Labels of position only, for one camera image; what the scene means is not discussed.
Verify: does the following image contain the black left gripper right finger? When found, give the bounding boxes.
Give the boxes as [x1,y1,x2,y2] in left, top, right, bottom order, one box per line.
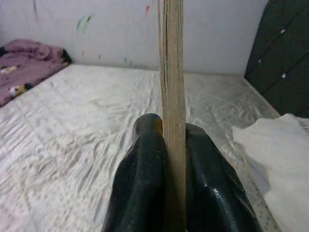
[184,123,263,232]

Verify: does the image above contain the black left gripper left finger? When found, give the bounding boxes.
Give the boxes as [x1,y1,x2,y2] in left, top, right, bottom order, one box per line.
[101,113,170,232]

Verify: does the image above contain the colourful children's book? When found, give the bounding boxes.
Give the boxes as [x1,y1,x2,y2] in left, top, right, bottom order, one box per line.
[157,0,187,232]

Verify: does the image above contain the white pillow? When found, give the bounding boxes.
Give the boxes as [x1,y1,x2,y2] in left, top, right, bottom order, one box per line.
[231,113,309,232]

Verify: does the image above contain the white quilted mattress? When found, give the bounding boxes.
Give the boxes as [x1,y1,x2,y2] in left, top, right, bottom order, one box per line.
[0,63,288,232]

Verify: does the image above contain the black tufted headboard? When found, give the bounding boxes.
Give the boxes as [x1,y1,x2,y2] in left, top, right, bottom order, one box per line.
[244,0,309,117]

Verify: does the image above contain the pink cartoon mouse blanket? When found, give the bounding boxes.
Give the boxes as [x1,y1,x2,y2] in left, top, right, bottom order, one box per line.
[0,39,71,107]

